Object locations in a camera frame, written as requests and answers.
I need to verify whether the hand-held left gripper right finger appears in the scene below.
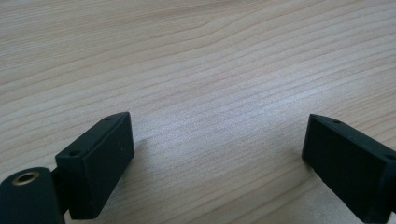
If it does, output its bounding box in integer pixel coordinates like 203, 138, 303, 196
301, 113, 396, 224

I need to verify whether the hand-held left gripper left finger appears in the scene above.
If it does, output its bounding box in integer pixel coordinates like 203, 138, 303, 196
54, 111, 135, 220

